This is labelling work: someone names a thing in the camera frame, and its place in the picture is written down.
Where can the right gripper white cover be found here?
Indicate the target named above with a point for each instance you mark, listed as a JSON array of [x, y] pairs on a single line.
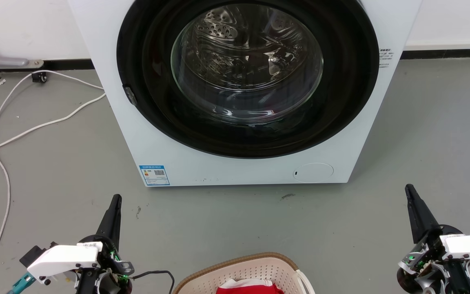
[[469, 247]]

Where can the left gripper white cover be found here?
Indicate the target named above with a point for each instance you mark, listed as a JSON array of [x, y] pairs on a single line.
[[61, 259]]

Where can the beige perforated laundry basket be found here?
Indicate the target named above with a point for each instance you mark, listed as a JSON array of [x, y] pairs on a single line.
[[251, 269]]

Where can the blue energy label sticker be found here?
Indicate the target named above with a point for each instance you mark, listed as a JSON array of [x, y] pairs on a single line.
[[154, 174]]

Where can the round white filter cover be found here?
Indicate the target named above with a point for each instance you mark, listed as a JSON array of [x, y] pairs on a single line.
[[313, 172]]

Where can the white front-load washing machine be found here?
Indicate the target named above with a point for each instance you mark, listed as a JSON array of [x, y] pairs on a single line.
[[227, 171]]

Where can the black round washer door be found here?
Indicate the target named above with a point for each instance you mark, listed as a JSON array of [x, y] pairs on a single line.
[[341, 102]]

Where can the red and white garment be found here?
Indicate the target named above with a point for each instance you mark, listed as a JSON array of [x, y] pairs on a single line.
[[249, 287]]

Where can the grey wall pipe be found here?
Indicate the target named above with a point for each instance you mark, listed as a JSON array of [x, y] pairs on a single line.
[[2, 61]]

